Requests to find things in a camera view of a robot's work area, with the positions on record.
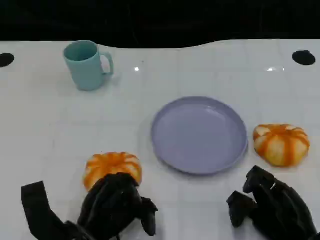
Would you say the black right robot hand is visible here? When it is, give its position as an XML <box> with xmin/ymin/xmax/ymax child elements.
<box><xmin>226</xmin><ymin>165</ymin><xmax>320</xmax><ymax>240</ymax></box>

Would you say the black table grommet hole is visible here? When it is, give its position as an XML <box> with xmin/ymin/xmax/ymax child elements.
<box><xmin>0</xmin><ymin>52</ymin><xmax>15</xmax><ymax>68</ymax></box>
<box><xmin>291</xmin><ymin>49</ymin><xmax>317</xmax><ymax>66</ymax></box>

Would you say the orange and white toy bread roll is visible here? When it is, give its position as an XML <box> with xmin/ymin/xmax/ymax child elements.
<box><xmin>82</xmin><ymin>151</ymin><xmax>143</xmax><ymax>193</ymax></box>
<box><xmin>253</xmin><ymin>123</ymin><xmax>311</xmax><ymax>168</ymax></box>

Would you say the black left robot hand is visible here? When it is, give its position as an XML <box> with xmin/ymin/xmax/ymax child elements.
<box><xmin>77</xmin><ymin>171</ymin><xmax>159</xmax><ymax>240</ymax></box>

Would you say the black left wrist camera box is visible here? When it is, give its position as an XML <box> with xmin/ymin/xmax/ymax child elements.
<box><xmin>20</xmin><ymin>181</ymin><xmax>81</xmax><ymax>240</ymax></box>

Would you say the pale green mug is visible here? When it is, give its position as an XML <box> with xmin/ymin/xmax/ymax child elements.
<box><xmin>62</xmin><ymin>40</ymin><xmax>115</xmax><ymax>92</ymax></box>

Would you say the lilac plate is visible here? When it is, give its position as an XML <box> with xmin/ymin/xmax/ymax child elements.
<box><xmin>150</xmin><ymin>96</ymin><xmax>249</xmax><ymax>175</ymax></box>

